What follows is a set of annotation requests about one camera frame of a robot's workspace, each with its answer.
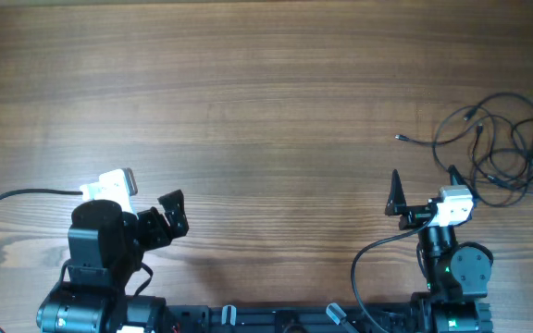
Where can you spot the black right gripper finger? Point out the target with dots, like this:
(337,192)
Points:
(456,178)
(396,204)

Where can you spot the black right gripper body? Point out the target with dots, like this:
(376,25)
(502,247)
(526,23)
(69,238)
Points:
(415,216)

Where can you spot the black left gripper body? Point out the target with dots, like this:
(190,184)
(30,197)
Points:
(151,230)

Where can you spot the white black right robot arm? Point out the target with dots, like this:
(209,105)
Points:
(457,273)

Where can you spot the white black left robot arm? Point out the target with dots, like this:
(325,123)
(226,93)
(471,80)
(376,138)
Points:
(106,247)

